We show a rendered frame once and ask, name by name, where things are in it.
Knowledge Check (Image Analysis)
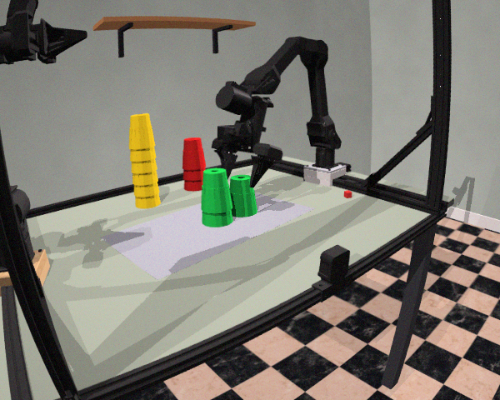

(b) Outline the pale lavender flat mat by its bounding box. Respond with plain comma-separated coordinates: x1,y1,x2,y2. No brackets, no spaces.
101,193,315,280

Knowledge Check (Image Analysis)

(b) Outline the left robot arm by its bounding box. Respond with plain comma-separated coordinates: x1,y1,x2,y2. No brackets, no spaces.
0,0,38,273

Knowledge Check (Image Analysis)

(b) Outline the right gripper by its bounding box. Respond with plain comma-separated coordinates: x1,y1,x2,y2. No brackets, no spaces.
212,117,283,188

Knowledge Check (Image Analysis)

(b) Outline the green cup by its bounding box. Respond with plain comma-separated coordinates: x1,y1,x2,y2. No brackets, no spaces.
202,210,233,228
201,168,233,213
230,175,258,218

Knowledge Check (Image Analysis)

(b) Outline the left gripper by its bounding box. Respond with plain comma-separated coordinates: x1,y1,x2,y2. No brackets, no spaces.
0,10,88,65

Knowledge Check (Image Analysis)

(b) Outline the yellow cup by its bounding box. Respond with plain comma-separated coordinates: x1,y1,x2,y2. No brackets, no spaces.
132,158,157,174
136,194,160,208
129,113,155,150
130,147,156,162
134,182,159,198
132,171,158,186

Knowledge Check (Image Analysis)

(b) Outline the red cup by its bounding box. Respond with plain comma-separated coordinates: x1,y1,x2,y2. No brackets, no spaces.
184,180,203,192
183,168,205,181
182,137,206,170

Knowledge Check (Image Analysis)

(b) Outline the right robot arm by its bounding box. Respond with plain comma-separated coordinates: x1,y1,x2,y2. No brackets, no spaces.
216,37,342,169

